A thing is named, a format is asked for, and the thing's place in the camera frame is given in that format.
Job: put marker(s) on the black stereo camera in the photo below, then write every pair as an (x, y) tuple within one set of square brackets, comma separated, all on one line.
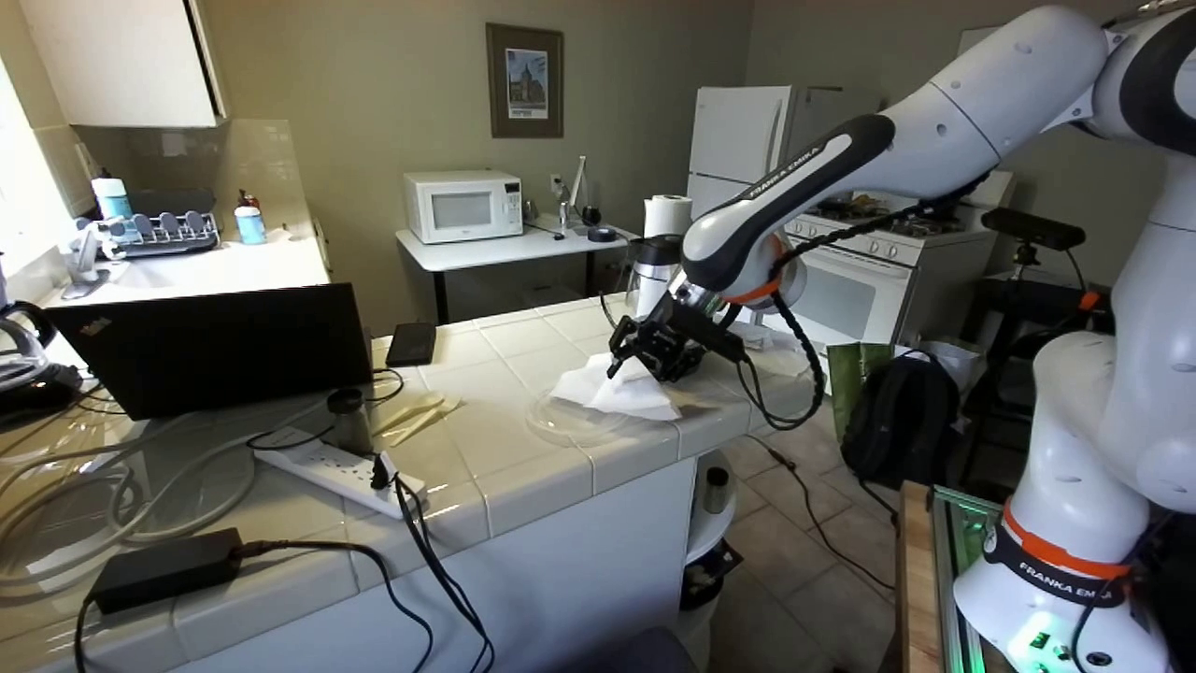
[(1032, 229)]

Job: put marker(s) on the green bin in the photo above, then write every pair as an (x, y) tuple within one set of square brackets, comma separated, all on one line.
[(853, 380)]

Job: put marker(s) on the white kitchen cabinet counter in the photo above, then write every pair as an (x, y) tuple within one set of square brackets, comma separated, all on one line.
[(201, 271)]

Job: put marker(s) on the white blue container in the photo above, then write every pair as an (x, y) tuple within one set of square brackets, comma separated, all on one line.
[(114, 200)]

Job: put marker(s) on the black laptop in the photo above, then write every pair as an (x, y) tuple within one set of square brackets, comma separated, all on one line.
[(211, 350)]

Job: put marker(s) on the black backpack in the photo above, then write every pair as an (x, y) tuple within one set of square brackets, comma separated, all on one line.
[(899, 423)]

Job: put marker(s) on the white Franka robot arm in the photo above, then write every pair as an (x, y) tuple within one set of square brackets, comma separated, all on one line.
[(1123, 373)]

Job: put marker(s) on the glass electric kettle black lid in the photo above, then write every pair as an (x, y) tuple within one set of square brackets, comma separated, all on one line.
[(652, 280)]

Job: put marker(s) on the small dark shelf item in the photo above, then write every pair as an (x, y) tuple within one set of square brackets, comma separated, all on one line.
[(712, 577)]

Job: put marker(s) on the black power brick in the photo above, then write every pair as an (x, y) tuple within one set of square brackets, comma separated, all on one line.
[(171, 570)]

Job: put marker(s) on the white microwave oven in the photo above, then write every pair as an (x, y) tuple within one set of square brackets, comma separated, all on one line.
[(467, 205)]

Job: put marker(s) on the white table black legs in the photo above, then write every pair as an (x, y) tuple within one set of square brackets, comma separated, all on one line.
[(526, 248)]

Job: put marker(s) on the grey dish rack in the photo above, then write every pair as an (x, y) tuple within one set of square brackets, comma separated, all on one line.
[(154, 234)]

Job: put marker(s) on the brown framed wall picture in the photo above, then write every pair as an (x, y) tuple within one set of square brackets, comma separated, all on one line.
[(526, 79)]

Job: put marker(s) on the white kitchen stove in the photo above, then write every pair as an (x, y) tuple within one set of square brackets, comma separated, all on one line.
[(847, 300)]

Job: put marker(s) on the blue liquid soap bottle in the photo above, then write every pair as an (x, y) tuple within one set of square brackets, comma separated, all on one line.
[(251, 224)]

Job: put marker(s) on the white power strip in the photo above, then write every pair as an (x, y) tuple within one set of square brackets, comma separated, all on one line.
[(322, 472)]

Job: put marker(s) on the black camera tripod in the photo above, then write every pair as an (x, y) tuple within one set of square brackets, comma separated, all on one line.
[(1032, 280)]

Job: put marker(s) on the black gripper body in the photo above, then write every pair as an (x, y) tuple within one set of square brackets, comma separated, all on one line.
[(671, 336)]

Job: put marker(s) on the small black flat box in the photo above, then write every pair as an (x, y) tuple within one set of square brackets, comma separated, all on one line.
[(413, 344)]

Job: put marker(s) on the white refrigerator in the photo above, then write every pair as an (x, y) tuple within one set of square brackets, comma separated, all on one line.
[(734, 135)]

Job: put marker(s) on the white paper towel roll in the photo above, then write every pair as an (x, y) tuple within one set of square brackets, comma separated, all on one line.
[(667, 214)]

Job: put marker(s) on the white upper wall cabinet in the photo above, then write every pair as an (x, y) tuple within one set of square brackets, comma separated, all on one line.
[(124, 61)]

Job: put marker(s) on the white cloth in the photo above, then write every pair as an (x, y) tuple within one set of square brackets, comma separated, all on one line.
[(622, 397)]

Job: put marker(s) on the white desk lamp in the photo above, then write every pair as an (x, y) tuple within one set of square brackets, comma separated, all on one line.
[(576, 190)]

